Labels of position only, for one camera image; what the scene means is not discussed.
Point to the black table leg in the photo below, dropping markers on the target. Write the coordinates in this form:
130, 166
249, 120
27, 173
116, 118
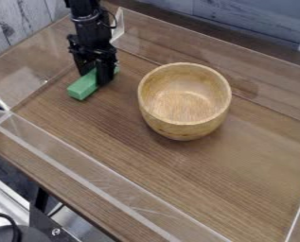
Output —
41, 200

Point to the clear acrylic enclosure wall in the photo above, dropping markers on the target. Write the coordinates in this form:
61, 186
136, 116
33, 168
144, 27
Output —
227, 188

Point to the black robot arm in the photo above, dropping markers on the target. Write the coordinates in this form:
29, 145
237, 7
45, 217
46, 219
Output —
89, 9

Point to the light wooden bowl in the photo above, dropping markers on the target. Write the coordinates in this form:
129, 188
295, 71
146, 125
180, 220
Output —
184, 99

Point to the green rectangular block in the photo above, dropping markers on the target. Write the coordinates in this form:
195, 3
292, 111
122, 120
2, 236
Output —
85, 86

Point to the black metal bracket with screw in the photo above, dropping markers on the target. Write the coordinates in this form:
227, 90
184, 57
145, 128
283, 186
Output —
50, 229

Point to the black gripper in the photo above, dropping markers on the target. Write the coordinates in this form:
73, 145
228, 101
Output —
89, 45

